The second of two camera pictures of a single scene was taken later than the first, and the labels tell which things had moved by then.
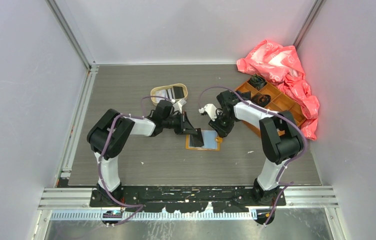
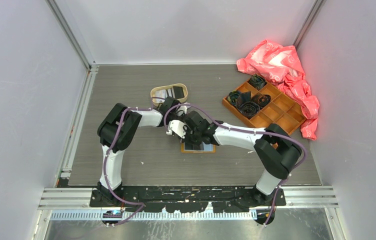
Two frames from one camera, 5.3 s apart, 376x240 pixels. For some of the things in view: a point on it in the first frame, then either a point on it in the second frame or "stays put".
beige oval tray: x=177 y=91 stays put
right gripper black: x=222 y=132 to x=186 y=137
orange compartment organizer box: x=279 y=102 stays put
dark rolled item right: x=262 y=100 stays put
